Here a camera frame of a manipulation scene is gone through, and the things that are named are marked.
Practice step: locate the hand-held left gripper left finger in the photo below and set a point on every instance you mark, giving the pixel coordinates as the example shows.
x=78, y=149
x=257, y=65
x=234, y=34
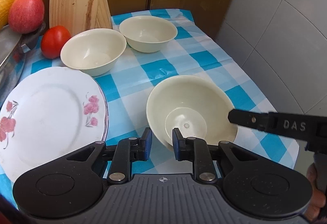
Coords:
x=147, y=143

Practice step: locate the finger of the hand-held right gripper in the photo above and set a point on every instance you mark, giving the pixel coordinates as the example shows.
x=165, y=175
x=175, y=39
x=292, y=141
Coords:
x=247, y=119

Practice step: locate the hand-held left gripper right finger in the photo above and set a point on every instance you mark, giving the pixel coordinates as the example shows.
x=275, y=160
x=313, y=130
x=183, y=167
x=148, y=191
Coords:
x=177, y=144

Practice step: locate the cream bowl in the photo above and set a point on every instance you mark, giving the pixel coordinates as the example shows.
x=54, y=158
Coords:
x=189, y=96
x=148, y=31
x=93, y=50

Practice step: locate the pink floral deep plate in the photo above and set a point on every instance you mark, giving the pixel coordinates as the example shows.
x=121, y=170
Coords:
x=106, y=111

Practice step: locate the red flower white plate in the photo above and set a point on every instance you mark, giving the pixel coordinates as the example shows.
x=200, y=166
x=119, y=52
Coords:
x=48, y=116

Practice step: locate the person's right hand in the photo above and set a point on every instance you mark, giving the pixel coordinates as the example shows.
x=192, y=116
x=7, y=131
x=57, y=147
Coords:
x=318, y=203

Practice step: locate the blue white checkered tablecloth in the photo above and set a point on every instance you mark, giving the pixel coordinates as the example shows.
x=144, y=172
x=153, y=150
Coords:
x=204, y=60

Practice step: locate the red tomato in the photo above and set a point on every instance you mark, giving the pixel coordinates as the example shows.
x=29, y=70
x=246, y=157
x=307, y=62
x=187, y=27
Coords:
x=55, y=41

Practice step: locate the steel pot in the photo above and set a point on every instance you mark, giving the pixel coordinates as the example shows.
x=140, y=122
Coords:
x=10, y=73

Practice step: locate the grey pot lid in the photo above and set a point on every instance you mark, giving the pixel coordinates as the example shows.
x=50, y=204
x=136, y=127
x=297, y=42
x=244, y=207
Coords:
x=7, y=44

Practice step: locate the red apple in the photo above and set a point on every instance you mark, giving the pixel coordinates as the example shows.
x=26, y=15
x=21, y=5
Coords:
x=25, y=13

